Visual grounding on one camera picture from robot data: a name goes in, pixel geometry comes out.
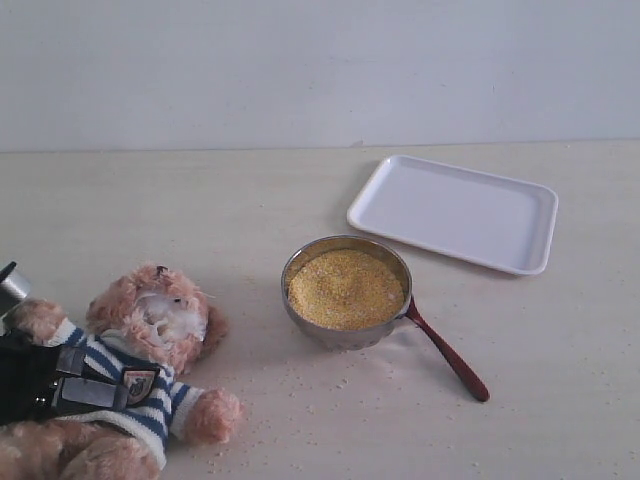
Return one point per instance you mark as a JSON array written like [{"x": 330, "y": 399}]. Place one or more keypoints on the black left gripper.
[{"x": 28, "y": 372}]

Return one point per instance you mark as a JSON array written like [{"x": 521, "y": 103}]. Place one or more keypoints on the pink teddy bear striped sweater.
[{"x": 143, "y": 332}]

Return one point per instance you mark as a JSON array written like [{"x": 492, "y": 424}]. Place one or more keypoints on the dark red wooden spoon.
[{"x": 467, "y": 376}]

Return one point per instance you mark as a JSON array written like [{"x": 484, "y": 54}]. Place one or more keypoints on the steel bowl of yellow grain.
[{"x": 346, "y": 292}]

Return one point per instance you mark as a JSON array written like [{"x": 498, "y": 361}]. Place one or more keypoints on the white rectangular plastic tray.
[{"x": 489, "y": 220}]

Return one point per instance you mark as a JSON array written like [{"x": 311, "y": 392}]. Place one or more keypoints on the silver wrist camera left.
[{"x": 14, "y": 288}]

